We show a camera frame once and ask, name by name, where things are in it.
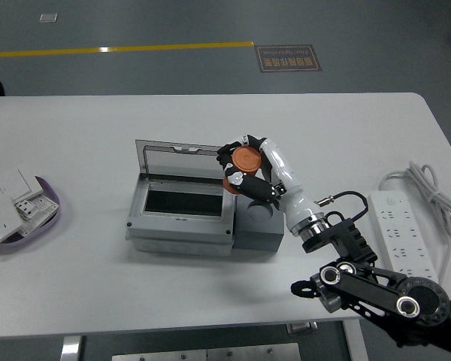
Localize metal table bracket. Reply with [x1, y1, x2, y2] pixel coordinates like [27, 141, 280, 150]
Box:
[287, 321, 319, 335]

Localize white wall switch plate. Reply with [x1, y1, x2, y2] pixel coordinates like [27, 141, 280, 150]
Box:
[0, 168, 46, 202]

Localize brown floor sign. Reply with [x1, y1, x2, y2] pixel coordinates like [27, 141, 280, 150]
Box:
[255, 44, 322, 73]

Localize grey box with clear lid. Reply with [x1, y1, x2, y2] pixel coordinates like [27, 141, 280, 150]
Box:
[126, 138, 238, 257]

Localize orange cylinder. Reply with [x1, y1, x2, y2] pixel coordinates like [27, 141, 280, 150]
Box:
[222, 145, 264, 195]

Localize grey cube with round hole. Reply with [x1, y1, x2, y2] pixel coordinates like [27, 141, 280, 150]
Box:
[232, 195, 286, 253]

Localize white table leg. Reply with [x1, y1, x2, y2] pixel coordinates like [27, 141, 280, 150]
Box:
[59, 335, 86, 361]
[341, 319, 369, 361]

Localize white power strip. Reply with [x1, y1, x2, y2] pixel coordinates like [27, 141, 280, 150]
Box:
[366, 190, 440, 281]

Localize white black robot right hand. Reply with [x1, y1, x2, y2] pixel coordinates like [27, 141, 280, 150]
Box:
[216, 133, 326, 236]

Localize purple tray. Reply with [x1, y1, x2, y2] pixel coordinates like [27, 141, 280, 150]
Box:
[0, 175, 63, 246]

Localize grey metal base plate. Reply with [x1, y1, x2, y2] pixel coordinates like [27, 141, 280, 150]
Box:
[111, 342, 301, 361]

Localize white power strip cable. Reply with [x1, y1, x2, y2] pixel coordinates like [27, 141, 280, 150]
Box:
[378, 161, 451, 275]

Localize white socket module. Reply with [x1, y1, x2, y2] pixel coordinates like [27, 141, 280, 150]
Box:
[13, 194, 59, 236]

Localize yellow floor tape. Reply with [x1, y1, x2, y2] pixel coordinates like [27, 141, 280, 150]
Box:
[0, 40, 255, 59]

